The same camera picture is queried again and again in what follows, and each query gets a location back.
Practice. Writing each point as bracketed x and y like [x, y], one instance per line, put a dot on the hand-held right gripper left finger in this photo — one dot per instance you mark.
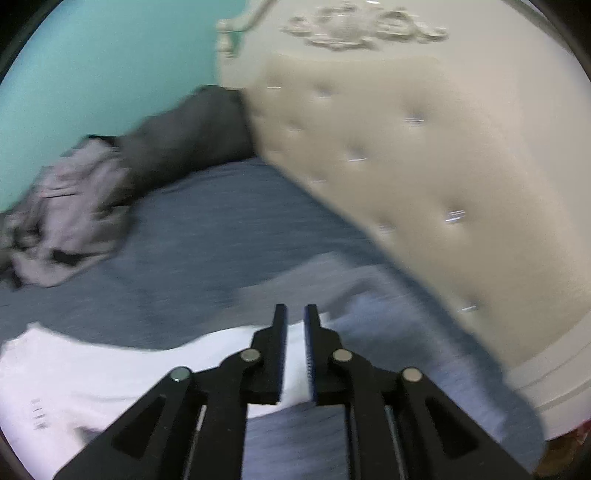
[279, 350]

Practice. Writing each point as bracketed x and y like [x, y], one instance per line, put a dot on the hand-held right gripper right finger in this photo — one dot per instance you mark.
[310, 355]

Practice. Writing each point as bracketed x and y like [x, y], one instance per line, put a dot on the white long-sleeve shirt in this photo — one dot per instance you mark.
[115, 383]

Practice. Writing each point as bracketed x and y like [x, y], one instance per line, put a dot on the bed with blue sheet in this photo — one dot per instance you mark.
[221, 240]

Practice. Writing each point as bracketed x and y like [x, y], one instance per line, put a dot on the cream tufted headboard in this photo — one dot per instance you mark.
[438, 161]

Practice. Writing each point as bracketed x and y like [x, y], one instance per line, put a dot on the dark grey rolled duvet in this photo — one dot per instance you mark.
[194, 134]

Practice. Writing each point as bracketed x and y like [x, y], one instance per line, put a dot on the grey jacket with black patches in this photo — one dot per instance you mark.
[64, 217]

